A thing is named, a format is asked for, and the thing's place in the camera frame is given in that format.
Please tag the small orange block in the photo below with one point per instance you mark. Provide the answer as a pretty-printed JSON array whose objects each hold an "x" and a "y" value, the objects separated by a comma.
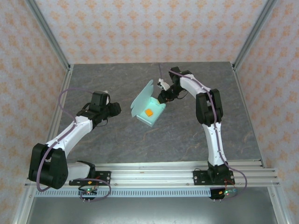
[{"x": 149, "y": 112}]

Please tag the light blue paper box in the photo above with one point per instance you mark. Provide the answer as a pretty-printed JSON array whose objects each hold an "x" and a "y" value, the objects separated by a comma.
[{"x": 142, "y": 98}]

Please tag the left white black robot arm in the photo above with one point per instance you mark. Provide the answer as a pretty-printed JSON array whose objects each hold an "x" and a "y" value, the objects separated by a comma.
[{"x": 70, "y": 135}]

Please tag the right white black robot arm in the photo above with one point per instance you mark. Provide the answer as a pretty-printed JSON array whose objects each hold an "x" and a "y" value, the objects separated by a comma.
[{"x": 215, "y": 144}]

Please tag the black controller board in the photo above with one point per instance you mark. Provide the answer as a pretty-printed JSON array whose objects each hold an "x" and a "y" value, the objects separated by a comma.
[
  {"x": 88, "y": 192},
  {"x": 224, "y": 193}
]

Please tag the grey metal sheet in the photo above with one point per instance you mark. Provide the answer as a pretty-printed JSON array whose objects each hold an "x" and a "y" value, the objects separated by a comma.
[{"x": 151, "y": 210}]

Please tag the aluminium side rail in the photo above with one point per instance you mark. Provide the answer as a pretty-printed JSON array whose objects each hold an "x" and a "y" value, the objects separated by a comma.
[
  {"x": 63, "y": 93},
  {"x": 242, "y": 93}
]

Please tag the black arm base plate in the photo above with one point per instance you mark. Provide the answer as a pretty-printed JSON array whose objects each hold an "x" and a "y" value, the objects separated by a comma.
[
  {"x": 198, "y": 178},
  {"x": 105, "y": 178}
]

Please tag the long aluminium mounting rail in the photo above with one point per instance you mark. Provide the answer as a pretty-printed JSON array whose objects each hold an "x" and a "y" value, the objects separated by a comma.
[{"x": 151, "y": 177}]

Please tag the aluminium frame post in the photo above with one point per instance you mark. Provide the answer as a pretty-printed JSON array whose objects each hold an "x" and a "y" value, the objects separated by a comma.
[
  {"x": 257, "y": 30},
  {"x": 47, "y": 30}
]

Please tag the aluminium frame leg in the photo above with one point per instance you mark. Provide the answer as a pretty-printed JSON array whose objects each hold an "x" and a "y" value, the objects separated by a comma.
[
  {"x": 279, "y": 210},
  {"x": 21, "y": 210}
]

